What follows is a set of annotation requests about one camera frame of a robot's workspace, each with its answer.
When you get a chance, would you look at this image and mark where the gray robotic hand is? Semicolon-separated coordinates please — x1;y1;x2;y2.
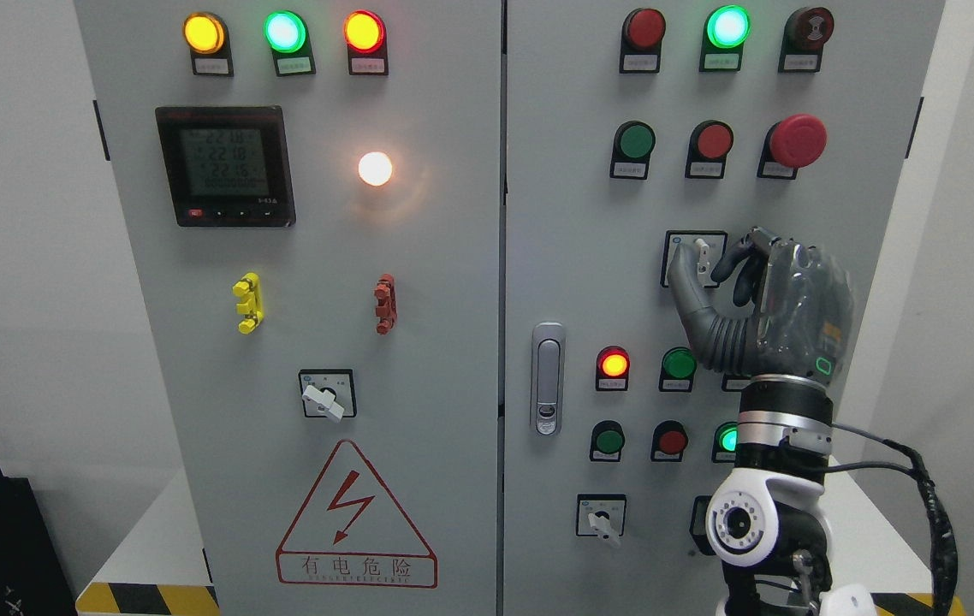
668;227;854;387

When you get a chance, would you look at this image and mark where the gray rotary switch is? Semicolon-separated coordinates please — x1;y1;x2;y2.
574;494;627;548
662;229;728;288

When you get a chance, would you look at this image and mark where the green indicator middle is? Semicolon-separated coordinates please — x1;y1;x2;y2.
658;346;698;393

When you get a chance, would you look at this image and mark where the green lit indicator lower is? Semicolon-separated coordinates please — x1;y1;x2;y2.
711;422;738;463

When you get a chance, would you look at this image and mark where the red push button lower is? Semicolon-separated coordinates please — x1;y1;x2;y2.
649;420;689;463

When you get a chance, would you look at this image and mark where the red push button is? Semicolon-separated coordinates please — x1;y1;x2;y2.
684;120;734;179
649;420;689;463

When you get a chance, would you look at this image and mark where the red emergency stop button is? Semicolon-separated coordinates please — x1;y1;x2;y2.
757;113;828;180

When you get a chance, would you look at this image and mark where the red lit indicator middle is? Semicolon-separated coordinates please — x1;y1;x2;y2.
594;346;631;391

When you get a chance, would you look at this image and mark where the red push button upper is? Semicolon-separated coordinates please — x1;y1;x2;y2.
684;120;734;179

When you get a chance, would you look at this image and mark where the green push button lower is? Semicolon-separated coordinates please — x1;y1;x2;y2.
589;420;627;463

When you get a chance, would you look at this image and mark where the green push button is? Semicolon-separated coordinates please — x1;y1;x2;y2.
609;121;656;180
589;420;627;463

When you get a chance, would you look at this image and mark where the green push button upper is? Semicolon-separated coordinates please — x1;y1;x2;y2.
609;121;656;180

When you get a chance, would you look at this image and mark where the dark red buzzer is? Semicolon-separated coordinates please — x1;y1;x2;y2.
778;5;834;74

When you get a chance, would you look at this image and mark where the green lit light top right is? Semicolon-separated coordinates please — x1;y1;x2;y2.
698;4;751;73

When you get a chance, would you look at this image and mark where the dark red light top right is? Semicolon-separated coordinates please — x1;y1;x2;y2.
619;8;667;74

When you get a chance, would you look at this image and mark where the gray electrical cabinet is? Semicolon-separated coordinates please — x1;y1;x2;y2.
75;1;945;615

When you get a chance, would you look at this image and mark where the white glowing indicator light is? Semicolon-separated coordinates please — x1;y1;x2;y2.
358;151;395;187

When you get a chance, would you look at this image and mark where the red electrical hazard sticker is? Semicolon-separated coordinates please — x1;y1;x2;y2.
276;438;437;589

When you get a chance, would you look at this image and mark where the red indicator light top left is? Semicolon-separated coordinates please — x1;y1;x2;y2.
343;10;389;75

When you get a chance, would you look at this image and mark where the green indicator light top left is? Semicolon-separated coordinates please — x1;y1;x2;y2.
264;10;316;77

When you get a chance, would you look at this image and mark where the black digital power meter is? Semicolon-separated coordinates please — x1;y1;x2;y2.
155;105;296;228

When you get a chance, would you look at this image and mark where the yellow indicator light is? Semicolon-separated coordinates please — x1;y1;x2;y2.
182;11;234;77

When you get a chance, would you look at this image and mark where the black rotary knob switch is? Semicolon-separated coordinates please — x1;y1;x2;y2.
689;495;715;556

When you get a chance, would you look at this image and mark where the silver door latch handle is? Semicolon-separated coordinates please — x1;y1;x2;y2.
530;321;566;436

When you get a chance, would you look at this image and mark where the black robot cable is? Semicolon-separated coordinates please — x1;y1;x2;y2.
828;423;960;616

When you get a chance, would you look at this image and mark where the gray rotary switch left door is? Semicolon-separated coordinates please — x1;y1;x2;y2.
298;368;357;424

